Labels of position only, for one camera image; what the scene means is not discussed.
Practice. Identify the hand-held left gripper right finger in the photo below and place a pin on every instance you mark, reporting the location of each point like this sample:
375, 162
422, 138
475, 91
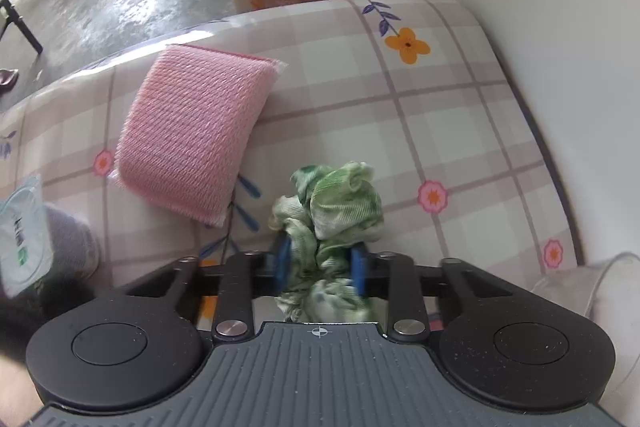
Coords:
357, 269

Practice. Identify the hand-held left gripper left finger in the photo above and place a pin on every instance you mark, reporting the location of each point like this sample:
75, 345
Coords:
281, 267

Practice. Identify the green tie-dye scrunchie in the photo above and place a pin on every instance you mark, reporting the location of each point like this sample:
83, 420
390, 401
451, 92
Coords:
335, 202

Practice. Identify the pink mesh sponge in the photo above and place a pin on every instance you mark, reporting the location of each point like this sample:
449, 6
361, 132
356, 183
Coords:
190, 127

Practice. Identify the checked floral tablecloth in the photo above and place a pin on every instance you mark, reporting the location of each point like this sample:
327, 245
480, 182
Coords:
450, 107

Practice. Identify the grey fuzzy item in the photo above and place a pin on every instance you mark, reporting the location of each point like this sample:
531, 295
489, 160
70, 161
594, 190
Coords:
70, 237

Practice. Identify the white green packet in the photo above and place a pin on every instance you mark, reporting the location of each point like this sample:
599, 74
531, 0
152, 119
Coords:
22, 237

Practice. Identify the purple slipper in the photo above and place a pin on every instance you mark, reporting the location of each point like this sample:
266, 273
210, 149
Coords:
7, 79

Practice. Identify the black bed frame leg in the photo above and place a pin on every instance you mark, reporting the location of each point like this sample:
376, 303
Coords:
22, 27

